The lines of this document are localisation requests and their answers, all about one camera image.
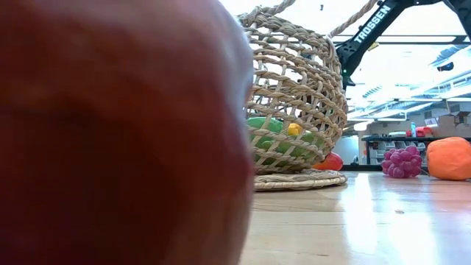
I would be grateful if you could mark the small green fruit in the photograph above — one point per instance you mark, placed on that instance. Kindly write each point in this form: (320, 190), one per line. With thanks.
(263, 125)

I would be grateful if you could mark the green mango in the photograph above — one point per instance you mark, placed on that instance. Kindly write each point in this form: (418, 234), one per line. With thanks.
(287, 148)

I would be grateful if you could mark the yellow bell pepper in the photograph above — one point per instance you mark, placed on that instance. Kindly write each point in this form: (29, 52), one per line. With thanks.
(294, 129)

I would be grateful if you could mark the woven wicker basket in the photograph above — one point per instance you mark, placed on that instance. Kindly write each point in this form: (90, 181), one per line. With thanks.
(294, 92)

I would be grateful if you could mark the red orange mango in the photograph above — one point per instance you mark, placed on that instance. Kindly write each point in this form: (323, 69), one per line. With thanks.
(330, 163)

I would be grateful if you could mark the yellow red apple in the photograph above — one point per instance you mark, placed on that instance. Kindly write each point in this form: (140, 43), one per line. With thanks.
(110, 147)

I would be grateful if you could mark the orange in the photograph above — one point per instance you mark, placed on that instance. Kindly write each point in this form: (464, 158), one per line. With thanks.
(449, 158)

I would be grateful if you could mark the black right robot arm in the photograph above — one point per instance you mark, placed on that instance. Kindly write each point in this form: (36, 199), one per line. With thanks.
(368, 31)

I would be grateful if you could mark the yellow hanging tag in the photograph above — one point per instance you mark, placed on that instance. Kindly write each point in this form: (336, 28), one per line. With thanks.
(373, 46)

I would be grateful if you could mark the purple grape bunch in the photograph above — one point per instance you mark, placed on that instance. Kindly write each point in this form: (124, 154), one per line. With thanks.
(402, 162)

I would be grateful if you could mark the black shelf table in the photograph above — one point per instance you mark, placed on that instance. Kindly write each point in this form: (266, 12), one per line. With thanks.
(404, 139)

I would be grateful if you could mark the blue bottle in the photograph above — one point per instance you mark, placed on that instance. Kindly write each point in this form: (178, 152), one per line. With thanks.
(413, 129)

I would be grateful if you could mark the small clear scrap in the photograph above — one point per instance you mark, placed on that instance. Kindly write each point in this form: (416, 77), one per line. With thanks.
(399, 211)

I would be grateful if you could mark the red plastic container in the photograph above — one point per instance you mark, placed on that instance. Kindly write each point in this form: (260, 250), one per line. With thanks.
(419, 131)

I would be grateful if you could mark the cardboard box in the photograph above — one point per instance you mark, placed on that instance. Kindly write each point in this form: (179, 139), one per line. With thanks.
(447, 123)

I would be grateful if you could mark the dark ceiling fixture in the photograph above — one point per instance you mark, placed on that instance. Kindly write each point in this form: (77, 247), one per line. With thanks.
(445, 66)

